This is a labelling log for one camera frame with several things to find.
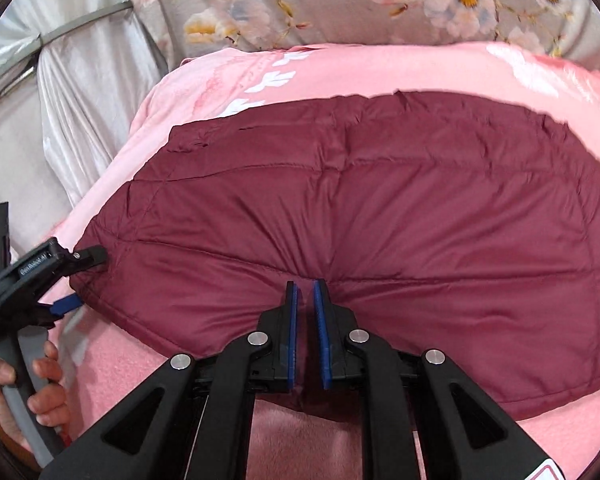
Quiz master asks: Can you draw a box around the pink blanket with white bows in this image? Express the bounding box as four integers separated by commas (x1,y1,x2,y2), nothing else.
52,44,600,479

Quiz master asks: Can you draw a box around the person's left hand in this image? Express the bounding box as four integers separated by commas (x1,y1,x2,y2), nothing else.
0,341,71,452

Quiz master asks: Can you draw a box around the silver satin curtain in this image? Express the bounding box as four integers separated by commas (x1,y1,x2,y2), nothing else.
0,0,168,254

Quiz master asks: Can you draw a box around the grey floral quilt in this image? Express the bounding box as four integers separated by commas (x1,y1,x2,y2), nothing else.
131,0,600,72

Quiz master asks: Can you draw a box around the grey curtain tieback strap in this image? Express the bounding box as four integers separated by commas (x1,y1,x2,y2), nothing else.
0,0,134,106

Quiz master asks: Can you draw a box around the maroon quilted down jacket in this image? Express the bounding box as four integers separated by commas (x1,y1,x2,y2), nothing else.
70,92,600,418

